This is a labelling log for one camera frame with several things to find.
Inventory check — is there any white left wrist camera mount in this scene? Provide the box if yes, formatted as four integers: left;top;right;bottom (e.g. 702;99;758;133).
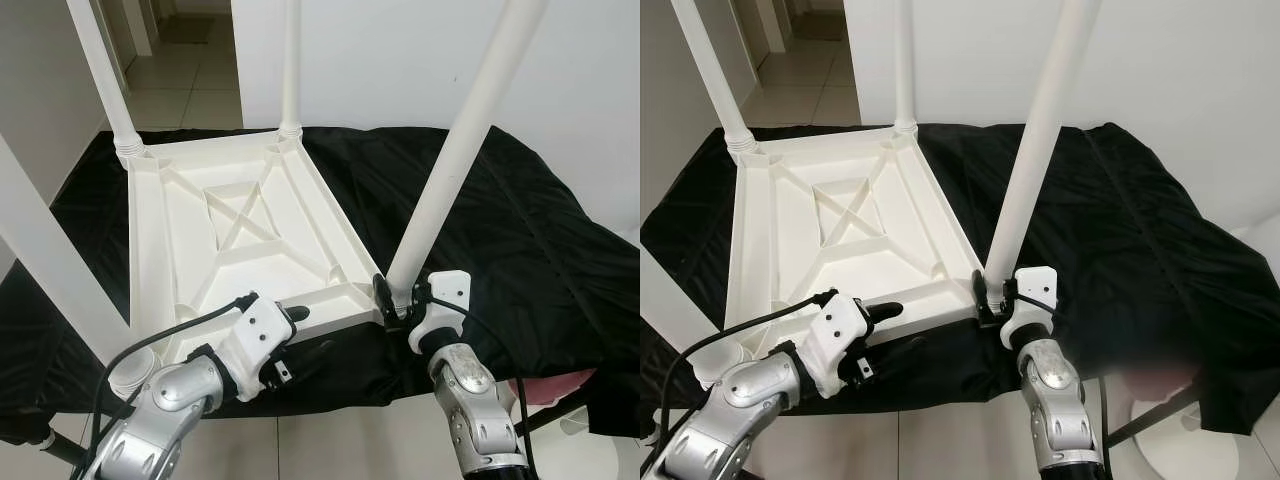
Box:
215;295;297;402
800;292;872;397

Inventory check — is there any white plastic table top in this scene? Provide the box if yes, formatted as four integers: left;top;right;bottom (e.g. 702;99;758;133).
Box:
695;122;1002;387
105;125;397;403

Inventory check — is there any black cloth table cover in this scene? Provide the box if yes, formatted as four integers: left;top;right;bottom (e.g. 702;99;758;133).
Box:
0;124;641;442
640;121;1280;437

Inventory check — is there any pink stool seat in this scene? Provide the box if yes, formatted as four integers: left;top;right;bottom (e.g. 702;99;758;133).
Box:
1120;368;1202;397
510;370;600;407

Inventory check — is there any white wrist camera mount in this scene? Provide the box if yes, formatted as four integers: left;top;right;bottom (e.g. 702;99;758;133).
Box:
800;292;872;397
1000;267;1060;352
215;295;297;402
408;270;474;357

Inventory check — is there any white door frame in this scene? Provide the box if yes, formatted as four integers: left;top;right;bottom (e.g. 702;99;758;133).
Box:
100;0;157;62
735;0;792;72

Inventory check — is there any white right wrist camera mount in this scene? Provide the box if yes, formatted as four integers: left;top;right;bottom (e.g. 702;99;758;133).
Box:
408;270;474;357
1000;267;1060;352

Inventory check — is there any white round stool base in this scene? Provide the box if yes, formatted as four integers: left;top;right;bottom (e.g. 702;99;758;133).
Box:
1130;400;1242;479

